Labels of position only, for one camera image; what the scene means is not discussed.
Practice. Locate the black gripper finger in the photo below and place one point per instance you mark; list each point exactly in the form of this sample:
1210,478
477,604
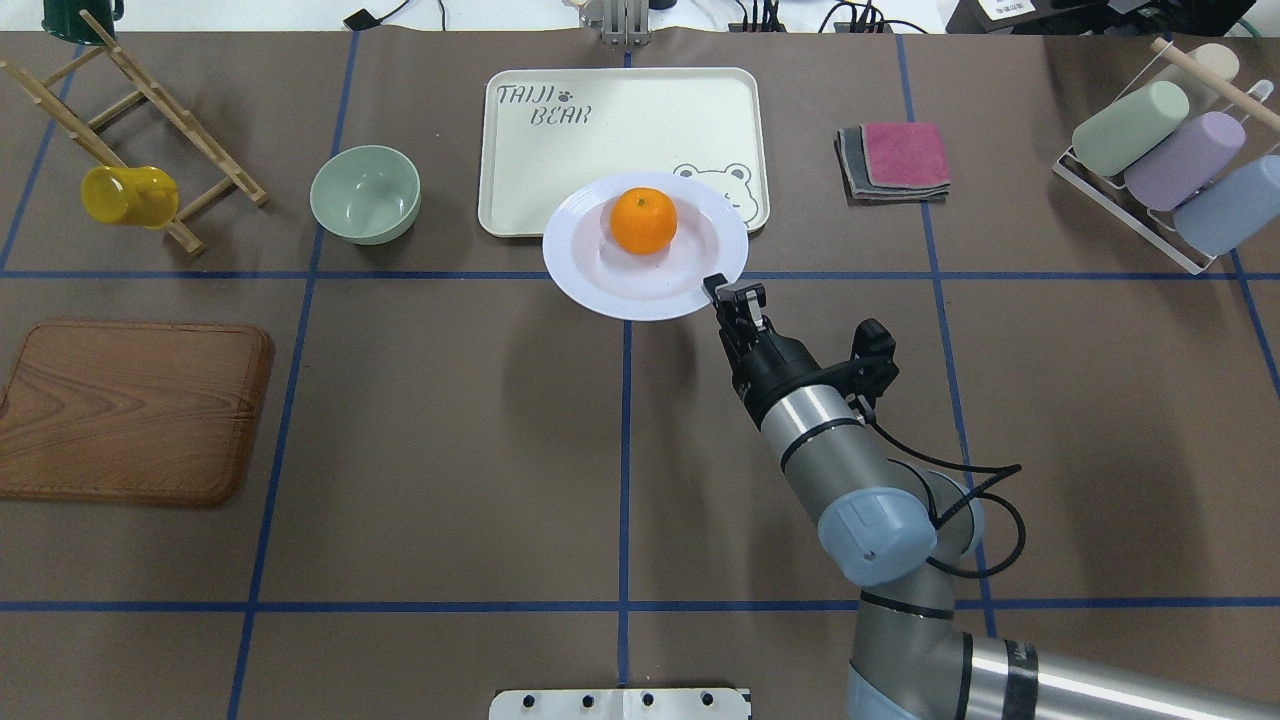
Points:
753,323
722,295

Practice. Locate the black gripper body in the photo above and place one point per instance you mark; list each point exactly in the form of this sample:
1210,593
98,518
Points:
779,370

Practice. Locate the white round plate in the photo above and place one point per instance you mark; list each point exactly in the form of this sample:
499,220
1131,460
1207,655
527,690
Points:
589,267

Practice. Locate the orange fruit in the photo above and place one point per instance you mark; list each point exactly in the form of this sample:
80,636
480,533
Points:
643,221

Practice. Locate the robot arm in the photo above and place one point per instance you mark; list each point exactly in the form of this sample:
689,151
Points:
898,531

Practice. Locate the cream bear tray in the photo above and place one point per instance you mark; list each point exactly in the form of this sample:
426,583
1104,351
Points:
549,132

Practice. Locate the grey cloth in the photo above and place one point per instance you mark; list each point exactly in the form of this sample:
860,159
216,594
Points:
848,145

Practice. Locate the pink cloth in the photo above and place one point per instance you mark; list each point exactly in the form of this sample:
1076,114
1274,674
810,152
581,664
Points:
905,156

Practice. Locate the mint green bowl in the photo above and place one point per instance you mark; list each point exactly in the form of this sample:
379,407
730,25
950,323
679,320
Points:
367,195

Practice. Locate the green cup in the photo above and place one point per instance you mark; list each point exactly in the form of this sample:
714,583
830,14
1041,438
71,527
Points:
1122,133

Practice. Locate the purple cup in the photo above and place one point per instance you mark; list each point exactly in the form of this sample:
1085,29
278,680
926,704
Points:
1186,161

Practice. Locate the small black device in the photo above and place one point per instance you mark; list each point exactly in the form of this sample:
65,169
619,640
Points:
361,20

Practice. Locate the blue cup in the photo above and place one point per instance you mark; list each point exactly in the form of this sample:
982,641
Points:
1231,211

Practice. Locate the wooden peg drying rack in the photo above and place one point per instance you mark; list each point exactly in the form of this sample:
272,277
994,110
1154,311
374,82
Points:
102,135

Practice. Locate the beige cup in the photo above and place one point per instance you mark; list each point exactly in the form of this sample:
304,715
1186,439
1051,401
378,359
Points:
1217,59

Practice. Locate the yellow mug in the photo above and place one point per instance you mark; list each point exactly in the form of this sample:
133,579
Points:
144,196

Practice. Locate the wooden cutting board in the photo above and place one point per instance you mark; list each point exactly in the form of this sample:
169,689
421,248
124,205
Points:
156,413

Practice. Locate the dark green mug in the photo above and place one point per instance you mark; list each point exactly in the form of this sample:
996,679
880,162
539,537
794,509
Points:
82,22

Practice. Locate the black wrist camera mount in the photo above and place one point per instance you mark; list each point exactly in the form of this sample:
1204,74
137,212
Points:
870,370

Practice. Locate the aluminium frame post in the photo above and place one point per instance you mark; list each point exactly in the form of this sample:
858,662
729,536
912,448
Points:
619,23

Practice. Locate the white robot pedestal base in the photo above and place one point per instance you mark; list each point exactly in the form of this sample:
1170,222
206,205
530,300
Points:
623,703

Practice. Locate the white wire cup rack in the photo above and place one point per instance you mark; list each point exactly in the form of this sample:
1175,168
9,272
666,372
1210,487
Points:
1250,98

